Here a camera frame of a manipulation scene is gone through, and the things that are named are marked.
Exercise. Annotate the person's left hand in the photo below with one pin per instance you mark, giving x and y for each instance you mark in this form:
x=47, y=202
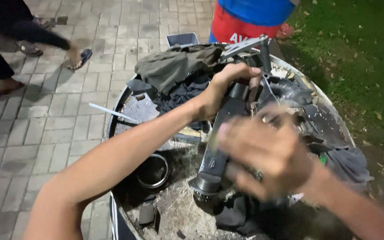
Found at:
x=218, y=91

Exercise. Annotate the person's right hand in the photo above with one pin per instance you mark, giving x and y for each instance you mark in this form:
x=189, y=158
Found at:
x=272, y=156

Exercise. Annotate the person's right fingers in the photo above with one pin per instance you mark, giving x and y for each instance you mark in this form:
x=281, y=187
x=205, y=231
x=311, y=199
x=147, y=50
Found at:
x=242, y=143

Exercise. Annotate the black cloth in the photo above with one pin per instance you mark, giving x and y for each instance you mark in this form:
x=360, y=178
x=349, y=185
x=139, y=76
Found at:
x=242, y=216

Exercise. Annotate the dark blue cloth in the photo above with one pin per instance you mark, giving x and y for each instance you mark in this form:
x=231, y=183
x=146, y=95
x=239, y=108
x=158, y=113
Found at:
x=182, y=95

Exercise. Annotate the black plastic cover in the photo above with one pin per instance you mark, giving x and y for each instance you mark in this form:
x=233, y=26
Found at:
x=312, y=110

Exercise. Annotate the large round metal tray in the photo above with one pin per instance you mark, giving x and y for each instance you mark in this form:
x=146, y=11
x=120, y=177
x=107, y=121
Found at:
x=185, y=215

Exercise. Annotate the olive green cloth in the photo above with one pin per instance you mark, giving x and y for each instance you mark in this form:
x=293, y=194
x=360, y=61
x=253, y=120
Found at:
x=168, y=66

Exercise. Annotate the grey cloth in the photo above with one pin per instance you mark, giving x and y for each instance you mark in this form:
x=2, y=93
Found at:
x=350, y=165

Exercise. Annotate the small black block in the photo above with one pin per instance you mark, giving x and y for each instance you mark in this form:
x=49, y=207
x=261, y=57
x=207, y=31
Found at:
x=146, y=215

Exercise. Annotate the small grey box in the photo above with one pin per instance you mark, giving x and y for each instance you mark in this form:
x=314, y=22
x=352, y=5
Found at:
x=182, y=39

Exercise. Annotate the red and blue barrel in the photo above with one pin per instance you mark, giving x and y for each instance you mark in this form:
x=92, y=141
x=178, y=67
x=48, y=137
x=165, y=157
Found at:
x=248, y=16

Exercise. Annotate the white plastic strip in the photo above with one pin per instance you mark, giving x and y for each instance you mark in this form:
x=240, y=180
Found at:
x=112, y=113

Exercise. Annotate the person's black striped trousers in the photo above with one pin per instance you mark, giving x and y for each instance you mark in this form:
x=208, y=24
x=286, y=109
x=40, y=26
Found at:
x=120, y=223

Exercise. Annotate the blue sandal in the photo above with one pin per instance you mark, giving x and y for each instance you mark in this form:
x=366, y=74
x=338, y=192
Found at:
x=84, y=55

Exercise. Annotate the brown sandal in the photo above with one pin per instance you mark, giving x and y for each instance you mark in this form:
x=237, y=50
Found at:
x=28, y=49

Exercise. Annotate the dark sandal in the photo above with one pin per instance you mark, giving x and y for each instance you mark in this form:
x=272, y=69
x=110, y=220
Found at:
x=2, y=93

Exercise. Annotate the grey metal bracket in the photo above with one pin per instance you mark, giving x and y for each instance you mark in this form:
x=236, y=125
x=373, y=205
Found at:
x=245, y=45

